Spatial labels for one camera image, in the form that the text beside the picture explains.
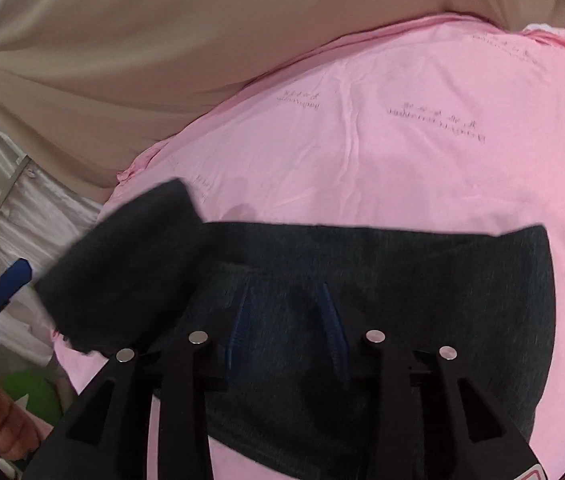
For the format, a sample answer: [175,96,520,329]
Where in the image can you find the pink bed sheet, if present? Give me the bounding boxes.
[52,12,565,480]

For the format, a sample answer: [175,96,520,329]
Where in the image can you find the white satin curtain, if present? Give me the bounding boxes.
[0,85,109,361]

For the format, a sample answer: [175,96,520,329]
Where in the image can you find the person's left hand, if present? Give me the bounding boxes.
[0,377,42,461]

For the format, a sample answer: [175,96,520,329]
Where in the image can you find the green object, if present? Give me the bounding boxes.
[2,369,61,427]

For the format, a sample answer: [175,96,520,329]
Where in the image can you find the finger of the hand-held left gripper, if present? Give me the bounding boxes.
[0,258,33,311]

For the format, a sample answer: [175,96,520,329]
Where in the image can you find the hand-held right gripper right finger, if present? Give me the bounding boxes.
[317,282,548,480]

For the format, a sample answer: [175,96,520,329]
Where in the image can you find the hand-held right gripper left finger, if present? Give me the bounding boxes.
[22,284,250,480]

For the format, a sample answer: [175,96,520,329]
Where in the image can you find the dark grey pants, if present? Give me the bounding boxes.
[35,177,558,472]

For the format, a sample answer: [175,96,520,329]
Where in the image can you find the metal bar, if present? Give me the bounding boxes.
[0,155,31,241]

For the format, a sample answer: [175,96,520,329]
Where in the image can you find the beige cloth backdrop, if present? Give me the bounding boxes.
[0,0,565,202]

